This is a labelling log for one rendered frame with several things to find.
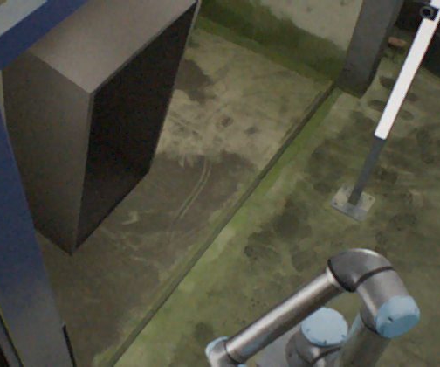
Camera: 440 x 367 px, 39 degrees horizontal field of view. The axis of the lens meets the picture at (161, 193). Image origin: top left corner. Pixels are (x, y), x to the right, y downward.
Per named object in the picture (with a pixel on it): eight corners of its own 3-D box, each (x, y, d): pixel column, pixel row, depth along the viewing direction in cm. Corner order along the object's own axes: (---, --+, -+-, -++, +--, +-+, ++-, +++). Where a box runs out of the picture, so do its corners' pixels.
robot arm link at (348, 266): (358, 226, 166) (195, 349, 200) (381, 266, 159) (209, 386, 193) (380, 232, 174) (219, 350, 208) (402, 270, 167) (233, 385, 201)
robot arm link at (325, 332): (325, 320, 234) (336, 298, 220) (347, 361, 225) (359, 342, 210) (288, 331, 231) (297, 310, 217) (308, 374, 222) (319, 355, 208)
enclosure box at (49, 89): (12, 211, 288) (-3, 28, 184) (94, 132, 316) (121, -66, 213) (71, 257, 282) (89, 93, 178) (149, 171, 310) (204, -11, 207)
